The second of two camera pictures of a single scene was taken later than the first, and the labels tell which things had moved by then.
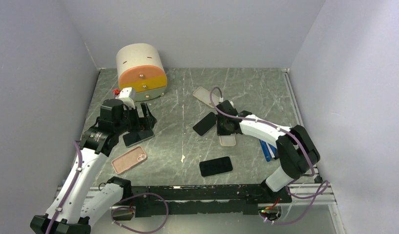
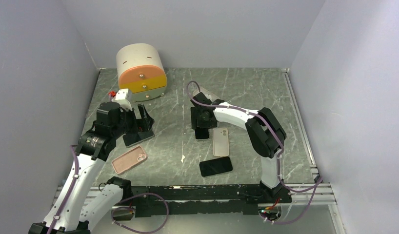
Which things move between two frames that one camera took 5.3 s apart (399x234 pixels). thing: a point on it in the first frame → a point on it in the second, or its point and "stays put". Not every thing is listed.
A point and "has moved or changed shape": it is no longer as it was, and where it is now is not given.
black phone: x=206 y=125 has moved or changed shape
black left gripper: x=141 y=123 stays put
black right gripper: x=220 y=131 → x=195 y=114
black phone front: x=216 y=166 stays put
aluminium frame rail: x=326 y=197 stays put
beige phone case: x=228 y=141 → x=221 y=142
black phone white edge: x=204 y=96 stays put
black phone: x=131 y=139 stays put
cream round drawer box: x=140 y=66 stays put
